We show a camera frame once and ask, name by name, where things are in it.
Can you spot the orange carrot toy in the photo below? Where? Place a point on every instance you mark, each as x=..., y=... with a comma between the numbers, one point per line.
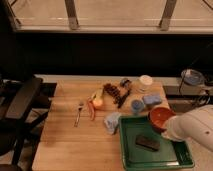
x=91, y=109

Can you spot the black handled utensil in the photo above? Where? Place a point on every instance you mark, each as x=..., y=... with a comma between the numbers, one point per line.
x=123, y=98

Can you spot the dark grape bunch toy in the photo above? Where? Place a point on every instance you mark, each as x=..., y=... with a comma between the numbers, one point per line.
x=113, y=91

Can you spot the small grey blue object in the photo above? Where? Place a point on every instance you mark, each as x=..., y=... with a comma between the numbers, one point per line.
x=125, y=82

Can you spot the green plastic tray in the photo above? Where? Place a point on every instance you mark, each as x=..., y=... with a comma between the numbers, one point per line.
x=171, y=155

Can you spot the blue sponge block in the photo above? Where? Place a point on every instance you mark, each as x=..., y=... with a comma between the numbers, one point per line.
x=152, y=100

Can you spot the dark rectangular sponge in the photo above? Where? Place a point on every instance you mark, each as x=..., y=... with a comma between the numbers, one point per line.
x=147, y=142

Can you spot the metal fork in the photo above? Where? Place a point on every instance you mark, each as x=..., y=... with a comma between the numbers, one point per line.
x=80, y=107

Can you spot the light blue cloth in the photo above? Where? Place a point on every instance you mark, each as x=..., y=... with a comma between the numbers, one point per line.
x=111, y=122

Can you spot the yellow banana toy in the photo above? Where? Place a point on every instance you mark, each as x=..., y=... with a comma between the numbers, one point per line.
x=97, y=95

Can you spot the white round container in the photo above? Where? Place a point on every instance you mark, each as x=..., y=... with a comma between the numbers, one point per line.
x=145, y=82

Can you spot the black chair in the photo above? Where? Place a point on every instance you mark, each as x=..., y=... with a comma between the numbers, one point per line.
x=14, y=128

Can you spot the blue plate on stand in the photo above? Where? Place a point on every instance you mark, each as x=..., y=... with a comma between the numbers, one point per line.
x=192, y=77

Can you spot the red bowl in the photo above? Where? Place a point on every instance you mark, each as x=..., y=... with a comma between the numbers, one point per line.
x=158, y=116

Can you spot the small blue cup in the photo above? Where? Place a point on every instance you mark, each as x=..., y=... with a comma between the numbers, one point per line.
x=137, y=106

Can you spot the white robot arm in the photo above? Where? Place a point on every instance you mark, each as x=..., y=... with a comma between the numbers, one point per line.
x=196, y=124

